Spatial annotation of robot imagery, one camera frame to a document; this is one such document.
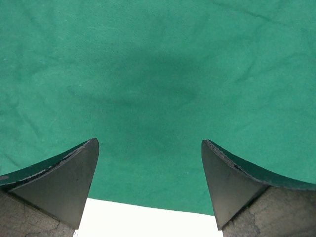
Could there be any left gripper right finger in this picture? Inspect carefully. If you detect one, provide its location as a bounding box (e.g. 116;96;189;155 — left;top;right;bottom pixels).
201;140;316;237

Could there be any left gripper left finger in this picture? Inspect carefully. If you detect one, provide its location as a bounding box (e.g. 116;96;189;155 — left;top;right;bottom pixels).
0;138;99;237

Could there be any green surgical drape cloth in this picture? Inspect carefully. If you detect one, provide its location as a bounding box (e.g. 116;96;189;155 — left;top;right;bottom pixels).
0;0;316;215

